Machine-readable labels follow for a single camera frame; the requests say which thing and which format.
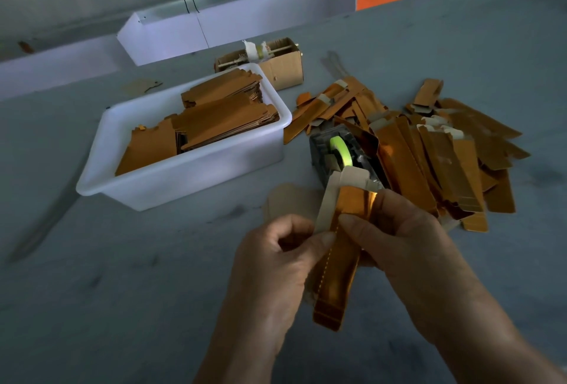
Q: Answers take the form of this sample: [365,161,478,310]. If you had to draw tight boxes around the person's right hand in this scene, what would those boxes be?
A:
[338,189,497,345]

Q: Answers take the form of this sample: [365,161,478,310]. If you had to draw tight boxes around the white plastic bin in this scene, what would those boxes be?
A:
[76,63,294,211]

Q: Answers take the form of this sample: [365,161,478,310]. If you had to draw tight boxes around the pile of gold boxes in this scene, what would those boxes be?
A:
[282,75,531,233]

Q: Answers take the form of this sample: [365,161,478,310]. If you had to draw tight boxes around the black tape dispenser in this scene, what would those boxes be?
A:
[308,125,386,195]

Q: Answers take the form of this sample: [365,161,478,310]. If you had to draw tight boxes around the gold carton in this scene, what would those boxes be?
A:
[312,186,386,331]

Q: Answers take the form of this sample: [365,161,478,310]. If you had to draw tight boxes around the green tape roll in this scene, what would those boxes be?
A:
[328,135,354,170]

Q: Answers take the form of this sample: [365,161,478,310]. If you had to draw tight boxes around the small cardboard box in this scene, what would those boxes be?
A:
[213,37,305,91]

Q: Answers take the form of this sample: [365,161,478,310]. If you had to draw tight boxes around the person's right forearm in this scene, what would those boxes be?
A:
[434,308,567,384]

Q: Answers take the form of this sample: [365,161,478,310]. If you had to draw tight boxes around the pile of beige blanks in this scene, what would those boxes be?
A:
[266,183,324,221]

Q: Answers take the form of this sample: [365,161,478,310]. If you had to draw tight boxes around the person's left forearm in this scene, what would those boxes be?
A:
[195,335,285,384]

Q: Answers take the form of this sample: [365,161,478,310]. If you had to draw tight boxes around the person's left hand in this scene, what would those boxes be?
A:
[229,215,338,354]

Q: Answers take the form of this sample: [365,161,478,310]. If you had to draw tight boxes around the gold cartons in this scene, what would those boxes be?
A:
[115,69,279,177]

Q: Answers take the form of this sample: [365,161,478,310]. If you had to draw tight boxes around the long white tray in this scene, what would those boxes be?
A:
[117,0,357,66]
[0,36,136,101]

